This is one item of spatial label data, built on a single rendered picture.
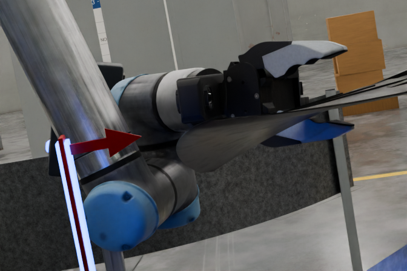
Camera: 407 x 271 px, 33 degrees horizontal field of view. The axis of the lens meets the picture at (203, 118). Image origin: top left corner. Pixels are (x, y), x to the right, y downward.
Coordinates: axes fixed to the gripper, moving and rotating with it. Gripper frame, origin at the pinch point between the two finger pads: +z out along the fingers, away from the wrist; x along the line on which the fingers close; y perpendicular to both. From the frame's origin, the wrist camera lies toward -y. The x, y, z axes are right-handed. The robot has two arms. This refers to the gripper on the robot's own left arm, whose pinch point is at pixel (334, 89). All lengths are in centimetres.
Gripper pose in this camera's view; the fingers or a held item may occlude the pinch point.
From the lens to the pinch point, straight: 65.7
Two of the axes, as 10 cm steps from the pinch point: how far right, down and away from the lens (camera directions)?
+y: 7.2, -1.0, 6.8
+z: 6.8, -0.4, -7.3
